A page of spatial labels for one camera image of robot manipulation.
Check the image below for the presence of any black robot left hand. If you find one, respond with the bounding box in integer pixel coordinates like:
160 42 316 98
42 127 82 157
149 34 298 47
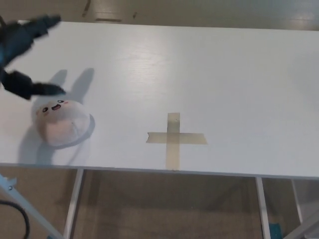
0 13 67 101

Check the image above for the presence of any teal floor marker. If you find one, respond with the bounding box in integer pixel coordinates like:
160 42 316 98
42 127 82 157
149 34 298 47
270 222 282 239

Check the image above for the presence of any pink dumpling plush toy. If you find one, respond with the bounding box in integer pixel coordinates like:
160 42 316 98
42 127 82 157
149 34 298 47
31 98 97 150

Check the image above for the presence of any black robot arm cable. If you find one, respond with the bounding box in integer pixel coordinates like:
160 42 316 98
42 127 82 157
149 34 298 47
0 199 31 239

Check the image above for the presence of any light blue metal frame bar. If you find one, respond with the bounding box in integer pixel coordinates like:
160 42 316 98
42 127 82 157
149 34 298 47
0 173 64 239

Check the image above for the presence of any white table leg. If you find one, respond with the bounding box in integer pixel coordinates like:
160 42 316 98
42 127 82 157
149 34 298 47
254 177 271 239
291 179 304 225
62 169 84 239

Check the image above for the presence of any grey metal bar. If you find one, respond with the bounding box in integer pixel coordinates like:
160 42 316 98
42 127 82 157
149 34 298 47
281 211 319 239

